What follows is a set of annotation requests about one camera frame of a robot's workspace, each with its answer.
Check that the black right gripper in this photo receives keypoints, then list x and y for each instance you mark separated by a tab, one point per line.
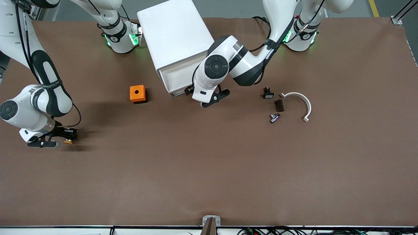
62	132

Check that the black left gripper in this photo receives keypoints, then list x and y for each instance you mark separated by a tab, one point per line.
189	90

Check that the white plastic drawer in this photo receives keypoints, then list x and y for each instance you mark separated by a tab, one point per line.
179	78

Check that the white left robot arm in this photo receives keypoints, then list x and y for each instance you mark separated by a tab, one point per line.
215	67

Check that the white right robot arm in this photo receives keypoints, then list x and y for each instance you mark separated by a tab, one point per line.
9	32

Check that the white drawer cabinet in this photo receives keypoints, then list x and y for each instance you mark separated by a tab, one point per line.
173	29

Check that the brown table cover sheet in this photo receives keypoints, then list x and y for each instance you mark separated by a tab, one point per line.
209	163

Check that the silver metal fitting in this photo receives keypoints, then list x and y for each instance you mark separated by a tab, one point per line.
274	118

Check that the brown terminal block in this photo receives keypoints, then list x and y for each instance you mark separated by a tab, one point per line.
279	105

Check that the white curved plastic clamp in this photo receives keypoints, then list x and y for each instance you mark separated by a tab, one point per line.
307	102

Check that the orange button enclosure box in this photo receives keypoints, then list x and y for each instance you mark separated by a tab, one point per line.
137	93

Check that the black switch with white face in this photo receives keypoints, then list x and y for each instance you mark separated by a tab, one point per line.
268	94

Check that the aluminium frame profiles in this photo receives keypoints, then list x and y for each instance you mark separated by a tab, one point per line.
36	11

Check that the grey metal bracket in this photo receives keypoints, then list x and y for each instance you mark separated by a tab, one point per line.
205	219

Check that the grey camera mount pole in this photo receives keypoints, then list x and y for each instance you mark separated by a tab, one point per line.
209	228

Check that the black strut with grey bracket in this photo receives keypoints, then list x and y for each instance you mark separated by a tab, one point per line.
397	21

